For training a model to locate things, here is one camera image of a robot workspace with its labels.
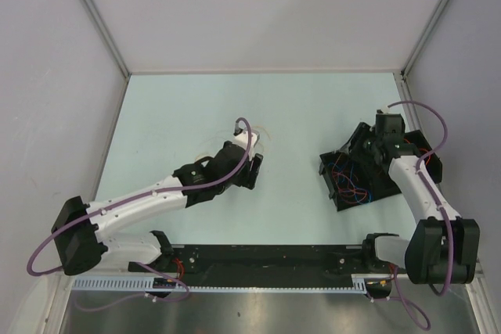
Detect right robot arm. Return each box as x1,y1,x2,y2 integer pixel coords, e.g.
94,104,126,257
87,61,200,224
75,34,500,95
344,113,480,286

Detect blue wire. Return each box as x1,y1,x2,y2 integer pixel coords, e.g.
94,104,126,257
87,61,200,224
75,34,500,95
332,161,371,206

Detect aluminium frame rail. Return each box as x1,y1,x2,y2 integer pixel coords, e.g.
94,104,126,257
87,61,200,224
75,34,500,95
467,256,483,278

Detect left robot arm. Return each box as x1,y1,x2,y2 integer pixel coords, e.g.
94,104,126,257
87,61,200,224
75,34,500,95
51,131,263,276

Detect red orange wire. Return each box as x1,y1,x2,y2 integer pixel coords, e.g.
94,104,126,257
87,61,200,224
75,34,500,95
328,145,435,206

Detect slotted cable duct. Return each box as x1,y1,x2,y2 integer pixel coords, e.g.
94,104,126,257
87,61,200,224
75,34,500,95
72,276,367,294

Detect black compartment tray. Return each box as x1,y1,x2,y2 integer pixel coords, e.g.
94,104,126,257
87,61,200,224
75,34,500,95
319,128,444,214

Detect yellow orange wire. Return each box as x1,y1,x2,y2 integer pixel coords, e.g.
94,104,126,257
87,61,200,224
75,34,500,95
195,126,272,163

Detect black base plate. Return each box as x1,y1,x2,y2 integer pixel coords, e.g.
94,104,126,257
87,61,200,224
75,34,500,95
149,245,391,289

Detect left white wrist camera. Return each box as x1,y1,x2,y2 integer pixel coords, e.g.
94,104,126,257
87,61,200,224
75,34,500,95
232,124,260,160

